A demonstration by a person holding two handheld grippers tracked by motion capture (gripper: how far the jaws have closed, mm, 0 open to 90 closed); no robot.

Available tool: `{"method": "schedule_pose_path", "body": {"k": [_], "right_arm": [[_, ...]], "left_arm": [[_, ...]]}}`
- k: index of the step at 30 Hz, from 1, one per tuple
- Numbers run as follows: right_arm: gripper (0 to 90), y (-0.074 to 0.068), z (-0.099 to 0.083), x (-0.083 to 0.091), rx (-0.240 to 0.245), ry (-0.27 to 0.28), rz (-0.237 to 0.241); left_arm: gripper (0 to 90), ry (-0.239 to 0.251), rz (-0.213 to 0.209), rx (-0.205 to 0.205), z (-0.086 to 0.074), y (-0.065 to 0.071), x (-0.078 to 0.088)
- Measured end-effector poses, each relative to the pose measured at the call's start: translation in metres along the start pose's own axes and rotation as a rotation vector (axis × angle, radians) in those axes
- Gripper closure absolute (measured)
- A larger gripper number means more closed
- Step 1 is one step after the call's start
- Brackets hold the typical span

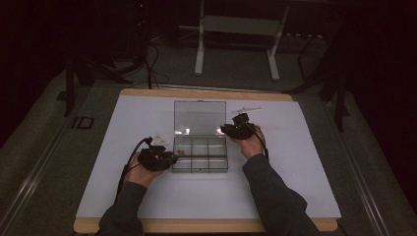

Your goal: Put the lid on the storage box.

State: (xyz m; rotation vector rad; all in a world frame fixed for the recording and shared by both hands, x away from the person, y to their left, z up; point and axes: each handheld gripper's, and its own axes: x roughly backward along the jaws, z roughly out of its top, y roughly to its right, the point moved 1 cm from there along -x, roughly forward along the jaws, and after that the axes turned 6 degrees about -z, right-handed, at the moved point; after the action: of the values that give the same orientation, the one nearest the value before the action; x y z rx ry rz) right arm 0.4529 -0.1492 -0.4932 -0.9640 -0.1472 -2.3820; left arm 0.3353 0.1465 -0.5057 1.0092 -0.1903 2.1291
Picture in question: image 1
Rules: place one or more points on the metal floor rail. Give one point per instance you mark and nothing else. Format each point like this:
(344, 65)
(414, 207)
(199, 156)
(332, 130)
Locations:
(357, 170)
(36, 170)

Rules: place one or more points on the person's left hand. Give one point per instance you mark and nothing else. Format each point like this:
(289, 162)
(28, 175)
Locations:
(139, 173)

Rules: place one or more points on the transparent grey compartment box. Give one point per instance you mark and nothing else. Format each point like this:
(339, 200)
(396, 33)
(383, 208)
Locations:
(200, 131)

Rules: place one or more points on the white table mat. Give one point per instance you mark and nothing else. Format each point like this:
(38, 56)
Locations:
(203, 196)

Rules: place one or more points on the black metal stand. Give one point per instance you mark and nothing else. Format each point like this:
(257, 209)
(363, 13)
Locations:
(334, 82)

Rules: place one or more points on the white metal stand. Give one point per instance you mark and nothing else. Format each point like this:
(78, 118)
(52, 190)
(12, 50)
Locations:
(239, 26)

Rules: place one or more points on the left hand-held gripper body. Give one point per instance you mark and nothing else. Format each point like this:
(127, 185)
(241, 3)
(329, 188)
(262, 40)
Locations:
(152, 160)

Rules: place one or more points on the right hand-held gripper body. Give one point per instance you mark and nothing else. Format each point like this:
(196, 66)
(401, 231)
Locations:
(244, 129)

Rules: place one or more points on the person's right hand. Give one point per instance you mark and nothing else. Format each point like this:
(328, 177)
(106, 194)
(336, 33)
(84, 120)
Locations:
(252, 147)

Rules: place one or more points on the black tripod stand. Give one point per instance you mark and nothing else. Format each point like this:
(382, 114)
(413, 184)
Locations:
(82, 65)

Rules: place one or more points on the wooden table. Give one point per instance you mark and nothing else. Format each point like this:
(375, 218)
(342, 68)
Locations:
(203, 226)

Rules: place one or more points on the black floor bracket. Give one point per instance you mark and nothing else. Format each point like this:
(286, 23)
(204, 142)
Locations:
(83, 122)

